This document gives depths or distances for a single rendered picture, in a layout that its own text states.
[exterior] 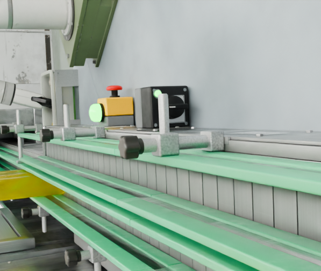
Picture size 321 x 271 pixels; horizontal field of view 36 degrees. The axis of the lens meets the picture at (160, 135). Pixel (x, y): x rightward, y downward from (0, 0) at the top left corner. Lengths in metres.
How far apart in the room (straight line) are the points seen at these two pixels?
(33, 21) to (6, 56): 3.88
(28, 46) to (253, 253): 4.95
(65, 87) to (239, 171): 1.28
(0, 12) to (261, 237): 1.02
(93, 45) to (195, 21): 0.53
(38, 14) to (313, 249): 1.08
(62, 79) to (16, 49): 3.63
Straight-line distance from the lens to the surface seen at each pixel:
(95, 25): 1.37
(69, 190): 1.01
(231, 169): 0.45
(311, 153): 0.50
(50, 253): 1.33
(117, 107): 1.20
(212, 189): 0.66
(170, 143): 0.58
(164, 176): 0.78
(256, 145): 0.57
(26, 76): 5.29
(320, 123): 0.68
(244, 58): 0.81
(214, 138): 0.61
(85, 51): 1.43
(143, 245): 0.85
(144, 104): 0.95
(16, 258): 1.32
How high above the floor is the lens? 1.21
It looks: 25 degrees down
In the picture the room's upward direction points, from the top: 94 degrees counter-clockwise
